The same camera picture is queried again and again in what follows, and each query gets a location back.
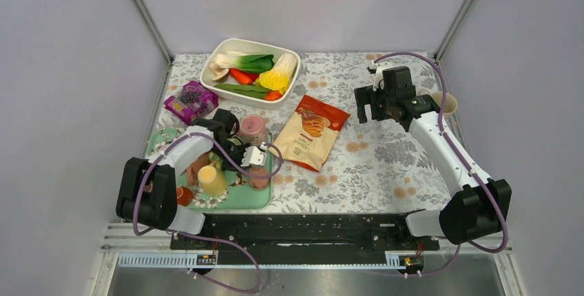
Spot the large pink patterned mug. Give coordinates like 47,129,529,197
237,114,268,146

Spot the small pink mug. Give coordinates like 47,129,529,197
248,167,270,191

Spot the cream floral mug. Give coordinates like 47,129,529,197
431,92,458,118

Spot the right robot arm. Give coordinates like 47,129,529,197
354,66,512,249

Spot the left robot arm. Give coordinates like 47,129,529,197
116,109,267,249

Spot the salmon brown mug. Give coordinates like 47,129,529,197
185,153,210,187

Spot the yellow mug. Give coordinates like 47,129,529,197
197,165,227,197

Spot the small orange mug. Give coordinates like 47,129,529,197
176,187,194,207

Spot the purple snack packet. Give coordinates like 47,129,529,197
164,81,219,125

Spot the toy green cucumber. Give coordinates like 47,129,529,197
214,83,271,100

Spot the green floral tray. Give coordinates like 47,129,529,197
147,127,271,212

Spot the toy orange carrot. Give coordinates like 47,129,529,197
229,68,259,85

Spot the toy mushroom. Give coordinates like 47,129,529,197
209,63,229,83

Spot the toy bok choy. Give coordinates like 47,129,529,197
213,54,275,74

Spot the toy yellow cabbage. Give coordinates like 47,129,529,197
255,53,297,94

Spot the cassava chips bag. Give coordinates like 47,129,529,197
271,95,350,172

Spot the white rectangular vegetable bin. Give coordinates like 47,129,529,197
199,39,301,109

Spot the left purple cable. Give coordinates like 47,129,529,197
132,131,284,295

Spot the purple cable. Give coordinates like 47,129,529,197
367,52,510,279
132,131,284,295

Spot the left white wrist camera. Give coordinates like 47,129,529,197
240,146,268,167

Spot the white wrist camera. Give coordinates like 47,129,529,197
240,146,268,167
367,61,393,87

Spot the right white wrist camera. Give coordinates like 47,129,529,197
367,61,393,87

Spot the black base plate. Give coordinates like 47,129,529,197
170,213,439,266

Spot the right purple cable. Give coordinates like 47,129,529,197
367,52,510,279

